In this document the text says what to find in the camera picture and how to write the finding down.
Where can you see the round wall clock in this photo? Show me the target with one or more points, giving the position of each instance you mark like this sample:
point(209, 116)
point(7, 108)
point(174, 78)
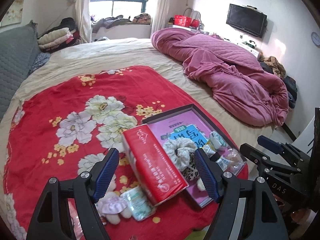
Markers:
point(315, 39)

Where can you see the clothes pile on windowsill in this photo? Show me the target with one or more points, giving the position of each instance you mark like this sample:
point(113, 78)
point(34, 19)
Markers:
point(110, 22)

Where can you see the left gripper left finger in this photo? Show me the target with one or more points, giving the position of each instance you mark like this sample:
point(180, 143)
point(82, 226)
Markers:
point(51, 218)

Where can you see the red tissue box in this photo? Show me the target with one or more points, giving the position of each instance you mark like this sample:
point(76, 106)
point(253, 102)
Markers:
point(156, 173)

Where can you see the white curtain right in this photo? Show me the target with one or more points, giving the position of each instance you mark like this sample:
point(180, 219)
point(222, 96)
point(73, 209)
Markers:
point(160, 11)

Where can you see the beige bed sheet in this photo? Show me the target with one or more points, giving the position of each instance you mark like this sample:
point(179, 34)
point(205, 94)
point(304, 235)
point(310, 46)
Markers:
point(92, 58)

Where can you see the grey quilted headboard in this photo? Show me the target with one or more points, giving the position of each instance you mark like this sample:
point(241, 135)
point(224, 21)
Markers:
point(18, 51)

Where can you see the leopard print scrunchie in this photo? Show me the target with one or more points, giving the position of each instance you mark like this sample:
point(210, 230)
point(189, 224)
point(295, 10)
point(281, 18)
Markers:
point(191, 173)

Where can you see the black wall television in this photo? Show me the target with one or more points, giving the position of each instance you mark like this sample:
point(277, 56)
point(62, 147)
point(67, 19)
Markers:
point(247, 20)

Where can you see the pink flat plastic packet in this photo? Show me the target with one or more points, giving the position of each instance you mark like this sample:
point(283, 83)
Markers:
point(75, 221)

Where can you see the green white tissue pack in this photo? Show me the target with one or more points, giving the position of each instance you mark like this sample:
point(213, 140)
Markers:
point(138, 203)

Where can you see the pink shallow box tray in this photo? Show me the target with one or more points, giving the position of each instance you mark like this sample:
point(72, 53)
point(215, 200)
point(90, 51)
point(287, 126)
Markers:
point(181, 131)

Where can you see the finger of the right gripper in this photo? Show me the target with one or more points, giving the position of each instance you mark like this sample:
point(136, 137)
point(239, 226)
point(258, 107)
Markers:
point(263, 161)
point(271, 145)

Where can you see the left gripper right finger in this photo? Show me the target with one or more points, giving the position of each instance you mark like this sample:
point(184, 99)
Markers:
point(262, 217)

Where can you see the white curtain left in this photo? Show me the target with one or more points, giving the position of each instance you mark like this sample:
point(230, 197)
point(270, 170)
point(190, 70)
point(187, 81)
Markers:
point(83, 20)

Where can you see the pink quilted duvet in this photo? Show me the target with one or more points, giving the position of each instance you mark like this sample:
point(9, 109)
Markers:
point(237, 80)

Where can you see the red floral blanket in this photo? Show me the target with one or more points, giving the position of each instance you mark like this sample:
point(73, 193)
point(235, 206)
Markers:
point(65, 129)

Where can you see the white curtain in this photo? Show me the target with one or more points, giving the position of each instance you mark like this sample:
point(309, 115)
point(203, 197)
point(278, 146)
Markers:
point(83, 20)
point(160, 11)

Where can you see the white floral scrunchie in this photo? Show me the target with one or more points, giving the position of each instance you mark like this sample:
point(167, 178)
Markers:
point(179, 151)

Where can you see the red bag on counter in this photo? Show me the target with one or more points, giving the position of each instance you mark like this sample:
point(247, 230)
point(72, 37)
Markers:
point(185, 21)

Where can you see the folded blankets stack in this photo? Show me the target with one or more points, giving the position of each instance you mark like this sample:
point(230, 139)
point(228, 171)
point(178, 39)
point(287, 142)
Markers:
point(65, 35)

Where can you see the green fuzzy clothing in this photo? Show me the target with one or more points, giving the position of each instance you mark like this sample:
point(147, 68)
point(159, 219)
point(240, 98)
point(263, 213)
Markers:
point(196, 235)

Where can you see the floral wall painting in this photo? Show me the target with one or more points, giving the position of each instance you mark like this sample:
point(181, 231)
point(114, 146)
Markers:
point(14, 14)

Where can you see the brown clothes on chair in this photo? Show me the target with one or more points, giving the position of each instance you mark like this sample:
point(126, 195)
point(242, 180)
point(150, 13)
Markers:
point(272, 66)

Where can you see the clear plastic bag pink item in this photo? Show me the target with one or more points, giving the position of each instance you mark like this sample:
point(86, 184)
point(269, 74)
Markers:
point(235, 161)

